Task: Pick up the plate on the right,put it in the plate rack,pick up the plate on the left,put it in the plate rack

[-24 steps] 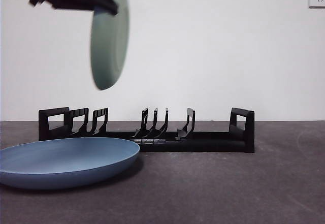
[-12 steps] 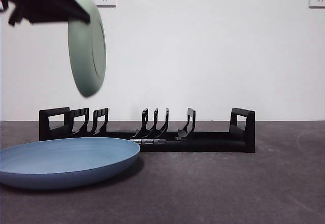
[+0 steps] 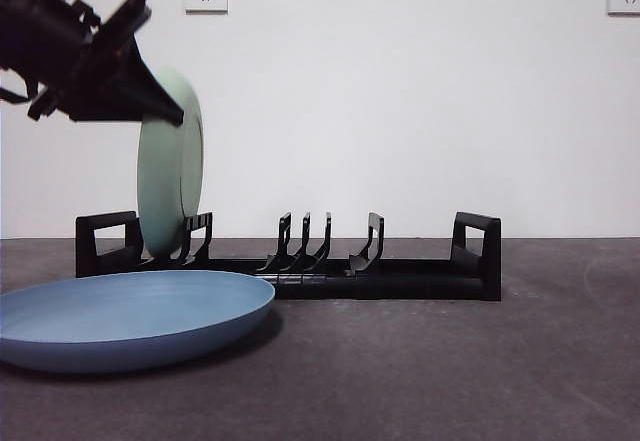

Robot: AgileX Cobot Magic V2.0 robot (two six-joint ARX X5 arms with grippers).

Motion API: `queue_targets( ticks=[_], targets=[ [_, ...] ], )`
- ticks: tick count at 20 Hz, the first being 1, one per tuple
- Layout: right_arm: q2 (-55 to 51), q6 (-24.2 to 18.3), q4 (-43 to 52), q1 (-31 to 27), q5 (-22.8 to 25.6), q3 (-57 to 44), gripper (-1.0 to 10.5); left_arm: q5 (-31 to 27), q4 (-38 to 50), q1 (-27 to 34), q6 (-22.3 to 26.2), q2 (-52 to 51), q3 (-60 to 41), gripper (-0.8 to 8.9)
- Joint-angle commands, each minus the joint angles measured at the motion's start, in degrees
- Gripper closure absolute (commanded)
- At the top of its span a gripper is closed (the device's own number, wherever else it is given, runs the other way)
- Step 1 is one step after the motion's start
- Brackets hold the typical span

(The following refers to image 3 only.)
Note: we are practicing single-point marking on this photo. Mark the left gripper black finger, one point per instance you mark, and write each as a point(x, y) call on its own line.
point(132, 96)

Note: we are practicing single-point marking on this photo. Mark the green round plate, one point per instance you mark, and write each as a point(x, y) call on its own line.
point(160, 186)

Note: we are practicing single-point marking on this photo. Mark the blue round plate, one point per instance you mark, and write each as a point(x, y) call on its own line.
point(130, 316)

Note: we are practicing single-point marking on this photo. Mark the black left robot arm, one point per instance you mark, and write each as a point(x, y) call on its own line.
point(30, 26)

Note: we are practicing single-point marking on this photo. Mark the black plate rack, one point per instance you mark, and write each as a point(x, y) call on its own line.
point(400, 286)

